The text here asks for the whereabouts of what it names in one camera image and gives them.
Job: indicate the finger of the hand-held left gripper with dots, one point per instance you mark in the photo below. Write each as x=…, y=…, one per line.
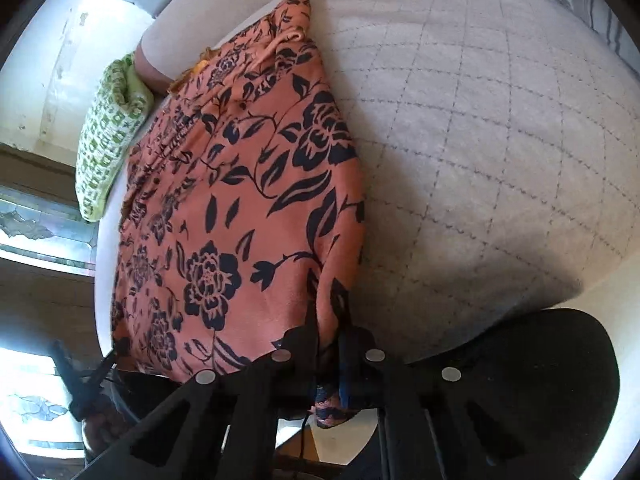
x=100, y=372

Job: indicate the pale checked bed blanket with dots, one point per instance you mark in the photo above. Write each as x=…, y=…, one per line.
x=475, y=160

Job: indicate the green white patterned pillow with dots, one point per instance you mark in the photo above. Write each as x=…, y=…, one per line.
x=107, y=130

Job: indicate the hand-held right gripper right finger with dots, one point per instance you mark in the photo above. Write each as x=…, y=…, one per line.
x=346, y=385

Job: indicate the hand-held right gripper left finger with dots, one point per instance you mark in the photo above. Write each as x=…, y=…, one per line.
x=307, y=360

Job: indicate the patterned glass window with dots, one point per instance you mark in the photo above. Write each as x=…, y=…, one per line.
x=40, y=225

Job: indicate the orange black floral garment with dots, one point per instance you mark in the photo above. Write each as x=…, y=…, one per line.
x=240, y=200

